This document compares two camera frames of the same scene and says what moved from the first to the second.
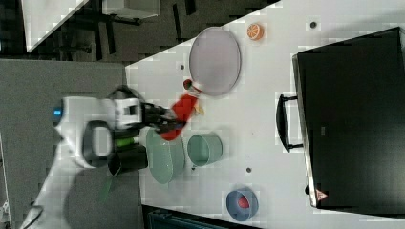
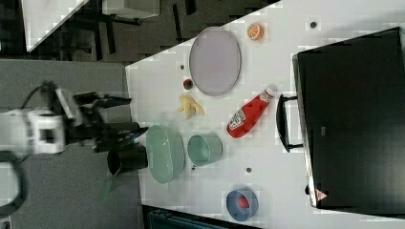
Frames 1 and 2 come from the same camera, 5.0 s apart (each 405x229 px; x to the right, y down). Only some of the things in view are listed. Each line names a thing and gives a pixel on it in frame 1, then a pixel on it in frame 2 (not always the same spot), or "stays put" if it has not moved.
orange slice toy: x=255 y=31 stays put
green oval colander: x=166 y=158 stays put
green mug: x=204 y=149 stays put
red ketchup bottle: x=182 y=108 to x=247 y=114
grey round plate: x=215 y=60 stays put
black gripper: x=151 y=115 to x=85 y=123
